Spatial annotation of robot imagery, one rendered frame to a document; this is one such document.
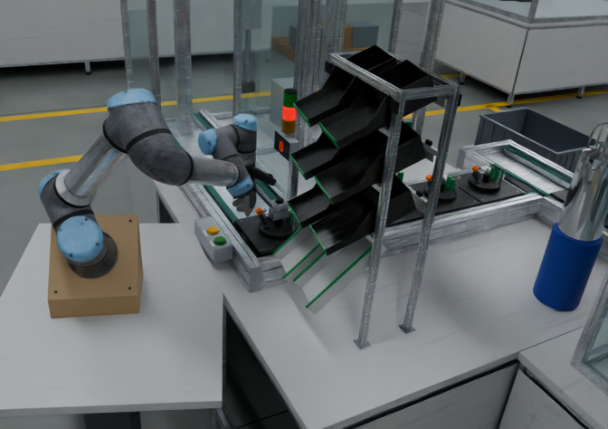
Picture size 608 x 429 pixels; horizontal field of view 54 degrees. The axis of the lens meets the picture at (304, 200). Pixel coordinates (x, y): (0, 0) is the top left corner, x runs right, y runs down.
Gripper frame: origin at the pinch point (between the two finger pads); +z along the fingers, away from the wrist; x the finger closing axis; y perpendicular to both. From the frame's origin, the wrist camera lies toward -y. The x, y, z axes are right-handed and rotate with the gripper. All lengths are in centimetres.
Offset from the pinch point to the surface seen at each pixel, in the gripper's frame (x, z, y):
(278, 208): 2.3, -0.8, -10.0
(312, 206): 26.9, -15.1, -9.1
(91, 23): -496, 52, -34
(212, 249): 0.2, 11.6, 13.5
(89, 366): 29, 21, 60
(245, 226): -5.9, 9.5, -1.5
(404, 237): 17, 14, -57
